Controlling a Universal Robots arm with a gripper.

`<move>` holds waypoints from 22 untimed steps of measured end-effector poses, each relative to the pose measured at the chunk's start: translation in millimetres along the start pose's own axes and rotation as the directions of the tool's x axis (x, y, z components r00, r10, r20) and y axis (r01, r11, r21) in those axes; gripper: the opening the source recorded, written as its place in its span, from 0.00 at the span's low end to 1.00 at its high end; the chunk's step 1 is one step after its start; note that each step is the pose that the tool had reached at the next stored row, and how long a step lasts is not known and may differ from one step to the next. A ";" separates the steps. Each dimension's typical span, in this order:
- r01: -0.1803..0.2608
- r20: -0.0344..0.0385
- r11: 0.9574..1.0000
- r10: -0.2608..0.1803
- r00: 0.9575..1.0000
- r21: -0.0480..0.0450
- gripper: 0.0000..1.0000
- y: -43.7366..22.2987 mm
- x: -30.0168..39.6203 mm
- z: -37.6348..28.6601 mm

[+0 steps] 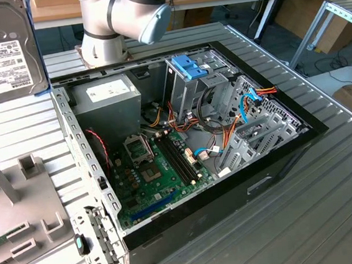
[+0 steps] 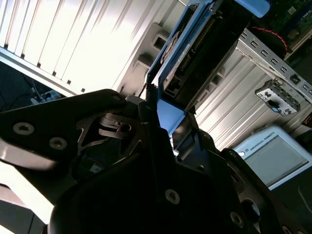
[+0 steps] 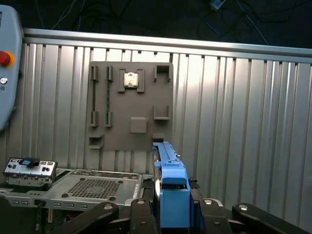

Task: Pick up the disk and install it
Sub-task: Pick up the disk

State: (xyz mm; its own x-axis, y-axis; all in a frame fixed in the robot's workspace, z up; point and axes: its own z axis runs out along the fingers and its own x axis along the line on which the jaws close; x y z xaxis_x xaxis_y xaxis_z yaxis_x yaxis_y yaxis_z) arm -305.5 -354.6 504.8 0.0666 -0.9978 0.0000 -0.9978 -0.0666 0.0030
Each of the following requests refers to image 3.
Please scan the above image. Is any grey power supply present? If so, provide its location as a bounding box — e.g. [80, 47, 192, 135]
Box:
[50, 169, 143, 210]

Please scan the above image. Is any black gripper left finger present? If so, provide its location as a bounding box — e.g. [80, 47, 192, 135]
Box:
[52, 198, 157, 234]

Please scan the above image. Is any dark floor cable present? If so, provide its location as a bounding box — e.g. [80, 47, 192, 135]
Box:
[198, 0, 271, 46]

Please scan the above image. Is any black open PC case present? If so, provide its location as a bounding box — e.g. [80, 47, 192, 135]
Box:
[0, 157, 202, 234]

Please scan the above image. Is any grey parts rack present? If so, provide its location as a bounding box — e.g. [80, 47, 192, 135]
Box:
[86, 61, 174, 152]

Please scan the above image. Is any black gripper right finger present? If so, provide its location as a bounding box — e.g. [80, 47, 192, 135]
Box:
[192, 198, 312, 234]

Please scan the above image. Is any silver CPU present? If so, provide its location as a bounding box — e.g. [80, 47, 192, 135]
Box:
[123, 72, 138, 88]

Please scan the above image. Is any green RAM stick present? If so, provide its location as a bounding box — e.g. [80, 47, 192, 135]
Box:
[104, 67, 111, 125]

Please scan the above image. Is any pale blue teach pendant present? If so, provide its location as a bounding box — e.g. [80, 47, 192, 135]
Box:
[0, 4, 25, 134]

